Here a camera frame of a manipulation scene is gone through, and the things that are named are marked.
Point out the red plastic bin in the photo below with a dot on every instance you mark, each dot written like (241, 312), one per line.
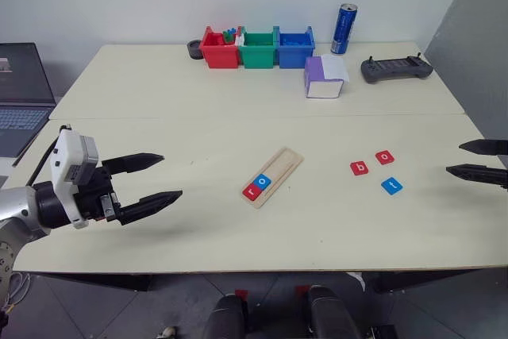
(218, 57)

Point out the red letter tile b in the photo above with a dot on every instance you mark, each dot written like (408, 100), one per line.
(360, 168)

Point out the dark rounded shape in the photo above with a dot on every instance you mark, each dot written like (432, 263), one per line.
(329, 315)
(224, 319)

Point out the red letter tile r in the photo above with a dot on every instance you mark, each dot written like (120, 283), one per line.
(252, 192)

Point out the grey handheld controller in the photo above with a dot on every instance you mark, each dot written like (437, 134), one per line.
(395, 68)

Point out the blue letter tile o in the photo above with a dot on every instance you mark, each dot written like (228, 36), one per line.
(262, 182)

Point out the small coloured toy bricks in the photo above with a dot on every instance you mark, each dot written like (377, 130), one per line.
(230, 35)

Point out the blue plastic bin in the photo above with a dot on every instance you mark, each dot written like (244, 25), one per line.
(291, 57)

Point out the red letter tile o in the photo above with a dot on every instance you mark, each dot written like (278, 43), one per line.
(385, 158)

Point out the green plastic bin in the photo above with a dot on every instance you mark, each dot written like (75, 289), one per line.
(258, 57)

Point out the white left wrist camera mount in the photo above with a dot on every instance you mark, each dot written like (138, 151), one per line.
(65, 156)

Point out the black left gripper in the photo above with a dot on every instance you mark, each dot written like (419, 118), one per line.
(95, 192)

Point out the black table frame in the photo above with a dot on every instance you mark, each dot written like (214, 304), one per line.
(99, 280)

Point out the black round dish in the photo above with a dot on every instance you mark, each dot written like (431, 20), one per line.
(194, 51)

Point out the blue letter tile t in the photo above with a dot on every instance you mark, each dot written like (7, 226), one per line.
(392, 186)

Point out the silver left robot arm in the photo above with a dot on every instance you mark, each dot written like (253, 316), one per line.
(18, 204)

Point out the dark grey laptop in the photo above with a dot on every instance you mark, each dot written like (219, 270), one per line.
(20, 77)

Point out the purple and white box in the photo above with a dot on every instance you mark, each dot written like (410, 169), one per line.
(315, 73)

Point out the blue drink can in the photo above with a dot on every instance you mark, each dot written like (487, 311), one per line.
(343, 31)

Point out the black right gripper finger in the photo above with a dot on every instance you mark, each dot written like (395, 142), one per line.
(490, 147)
(484, 174)

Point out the wooden letter tray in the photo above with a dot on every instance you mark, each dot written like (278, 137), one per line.
(283, 162)

